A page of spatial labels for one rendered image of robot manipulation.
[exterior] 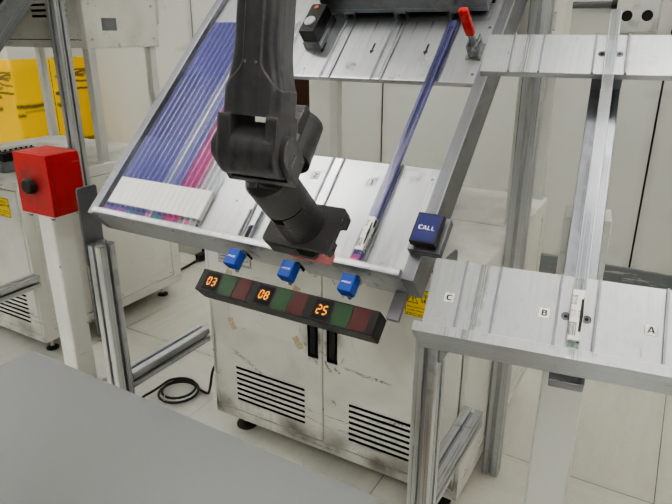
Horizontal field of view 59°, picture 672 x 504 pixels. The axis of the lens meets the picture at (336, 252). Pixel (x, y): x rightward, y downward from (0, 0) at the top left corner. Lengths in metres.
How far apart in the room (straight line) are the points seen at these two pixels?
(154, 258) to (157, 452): 1.79
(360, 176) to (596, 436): 1.15
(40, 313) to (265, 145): 1.70
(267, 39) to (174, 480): 0.47
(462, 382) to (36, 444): 0.82
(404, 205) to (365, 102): 2.14
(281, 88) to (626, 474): 1.42
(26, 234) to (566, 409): 1.69
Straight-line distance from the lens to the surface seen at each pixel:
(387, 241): 0.93
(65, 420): 0.85
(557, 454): 1.03
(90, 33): 2.25
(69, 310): 1.76
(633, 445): 1.89
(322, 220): 0.75
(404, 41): 1.20
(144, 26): 2.40
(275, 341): 1.50
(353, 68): 1.19
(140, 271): 2.47
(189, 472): 0.73
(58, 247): 1.70
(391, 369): 1.36
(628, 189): 2.78
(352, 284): 0.90
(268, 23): 0.62
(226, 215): 1.09
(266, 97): 0.61
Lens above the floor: 1.06
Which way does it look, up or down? 20 degrees down
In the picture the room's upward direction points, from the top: straight up
